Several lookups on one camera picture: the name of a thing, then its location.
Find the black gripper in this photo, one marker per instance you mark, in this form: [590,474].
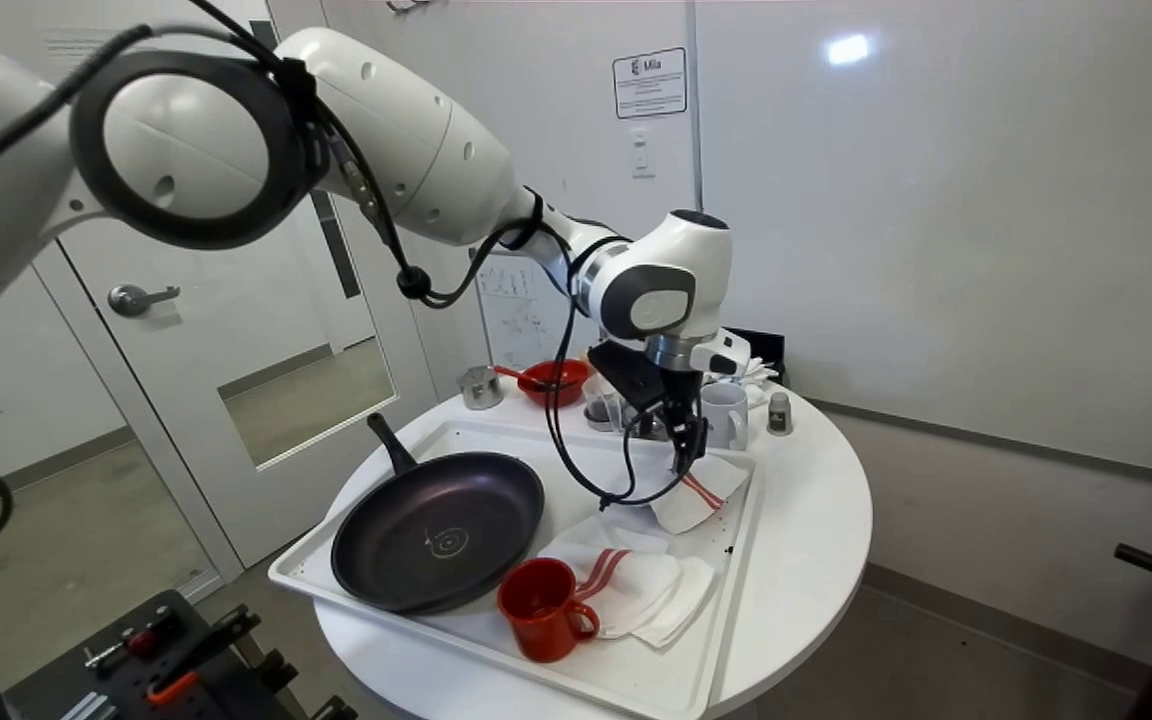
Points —
[682,392]

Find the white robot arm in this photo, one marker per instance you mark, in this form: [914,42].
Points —
[431,144]

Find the black frying pan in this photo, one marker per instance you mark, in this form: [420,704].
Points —
[439,533]

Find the white mug grey print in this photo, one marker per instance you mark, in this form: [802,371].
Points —
[732,419]

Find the round metal tin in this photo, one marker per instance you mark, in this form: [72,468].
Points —
[598,414]

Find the small dark grey shaker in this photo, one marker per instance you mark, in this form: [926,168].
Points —
[779,414]

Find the black box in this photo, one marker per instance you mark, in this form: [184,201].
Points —
[760,349]

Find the red bowl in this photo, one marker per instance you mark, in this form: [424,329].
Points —
[553,387]

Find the small framed whiteboard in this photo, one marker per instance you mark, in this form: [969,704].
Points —
[519,321]

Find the small steel cup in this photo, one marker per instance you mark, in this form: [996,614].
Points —
[480,391]

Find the red mug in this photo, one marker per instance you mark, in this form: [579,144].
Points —
[542,610]

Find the black red bar clamp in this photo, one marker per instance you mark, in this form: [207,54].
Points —
[199,661]
[128,640]

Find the black perforated base board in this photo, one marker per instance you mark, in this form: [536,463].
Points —
[97,672]

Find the large white wall board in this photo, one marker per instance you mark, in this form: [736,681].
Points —
[977,241]

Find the white wall sign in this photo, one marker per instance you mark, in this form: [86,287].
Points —
[648,87]

